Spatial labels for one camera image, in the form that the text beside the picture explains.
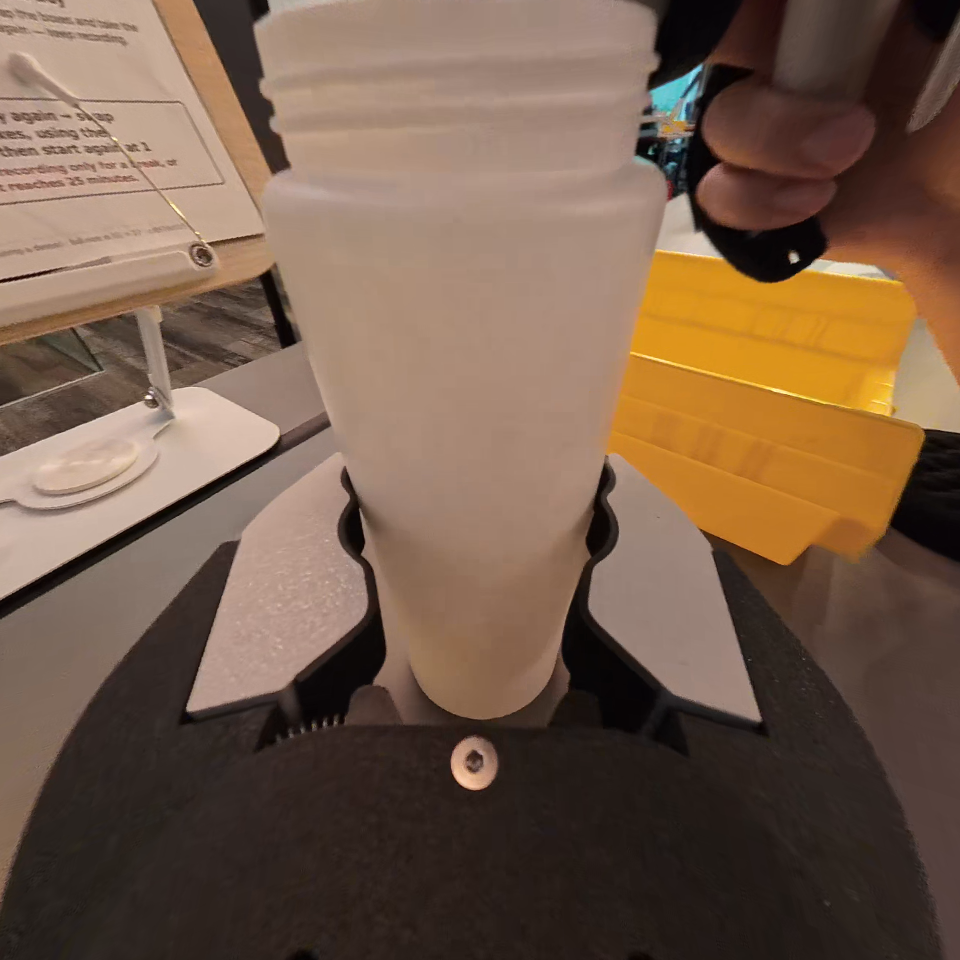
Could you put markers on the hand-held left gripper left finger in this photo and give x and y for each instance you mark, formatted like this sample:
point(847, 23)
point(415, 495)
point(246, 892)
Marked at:
point(277, 600)

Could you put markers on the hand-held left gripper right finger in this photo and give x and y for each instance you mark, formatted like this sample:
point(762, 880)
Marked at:
point(667, 615)

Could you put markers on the yellow plastic bin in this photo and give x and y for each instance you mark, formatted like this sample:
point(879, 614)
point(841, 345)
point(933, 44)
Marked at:
point(750, 450)

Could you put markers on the white plastic bottle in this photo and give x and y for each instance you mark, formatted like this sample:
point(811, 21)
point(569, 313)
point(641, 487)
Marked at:
point(465, 375)

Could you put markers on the round white disc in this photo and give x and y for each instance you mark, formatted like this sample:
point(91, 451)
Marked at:
point(86, 465)

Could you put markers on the black round mat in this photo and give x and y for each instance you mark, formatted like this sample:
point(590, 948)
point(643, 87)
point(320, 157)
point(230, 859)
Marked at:
point(934, 495)

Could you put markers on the instruction sheet on stand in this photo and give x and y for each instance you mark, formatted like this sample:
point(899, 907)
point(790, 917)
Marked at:
point(217, 150)

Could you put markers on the metal stand bracket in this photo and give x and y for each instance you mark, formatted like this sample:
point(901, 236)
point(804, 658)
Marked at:
point(154, 352)

